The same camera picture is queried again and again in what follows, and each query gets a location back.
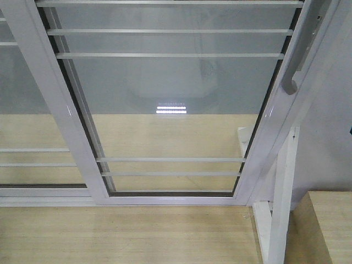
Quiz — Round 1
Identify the light wooden box block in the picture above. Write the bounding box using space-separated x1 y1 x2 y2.
284 191 351 263

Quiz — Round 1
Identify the white framed sliding glass door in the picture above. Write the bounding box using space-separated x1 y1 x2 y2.
5 0 335 207

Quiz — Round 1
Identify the white door jamb frame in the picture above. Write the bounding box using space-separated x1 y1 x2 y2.
234 1 340 206

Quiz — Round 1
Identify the white wall panel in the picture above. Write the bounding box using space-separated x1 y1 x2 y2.
292 1 351 203

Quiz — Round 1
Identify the grey metal door handle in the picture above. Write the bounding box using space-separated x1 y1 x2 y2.
280 1 331 95

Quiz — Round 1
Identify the white wooden brace strip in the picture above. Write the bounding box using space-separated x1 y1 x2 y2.
268 126 300 263

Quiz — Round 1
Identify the silver door lock plate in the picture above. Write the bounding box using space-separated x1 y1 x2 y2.
297 15 324 71

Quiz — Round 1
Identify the fixed glass door panel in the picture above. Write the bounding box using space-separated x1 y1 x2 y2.
1 1 100 206

